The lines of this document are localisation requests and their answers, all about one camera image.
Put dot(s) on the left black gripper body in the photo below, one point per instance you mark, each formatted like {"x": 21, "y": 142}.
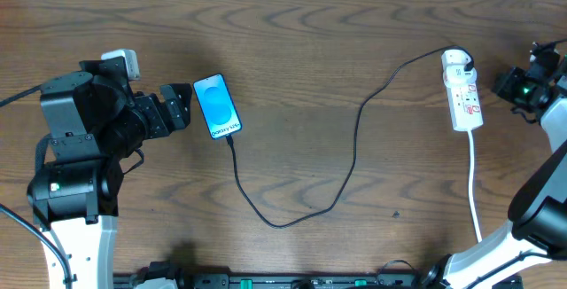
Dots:
{"x": 153, "y": 121}

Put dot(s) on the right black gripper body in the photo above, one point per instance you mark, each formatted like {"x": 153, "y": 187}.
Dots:
{"x": 530, "y": 85}

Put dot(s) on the blue Galaxy smartphone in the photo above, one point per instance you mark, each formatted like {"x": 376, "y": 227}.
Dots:
{"x": 217, "y": 106}

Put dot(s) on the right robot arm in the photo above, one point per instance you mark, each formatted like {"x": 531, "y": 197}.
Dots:
{"x": 535, "y": 231}

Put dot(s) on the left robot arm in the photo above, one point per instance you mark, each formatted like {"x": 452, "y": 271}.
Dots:
{"x": 95, "y": 120}

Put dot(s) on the white USB charger plug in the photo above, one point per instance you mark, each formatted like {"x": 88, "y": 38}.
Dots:
{"x": 457, "y": 57}

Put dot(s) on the white power strip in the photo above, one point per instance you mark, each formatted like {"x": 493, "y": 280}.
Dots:
{"x": 463, "y": 99}

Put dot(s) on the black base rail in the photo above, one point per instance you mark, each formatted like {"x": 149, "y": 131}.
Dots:
{"x": 167, "y": 275}

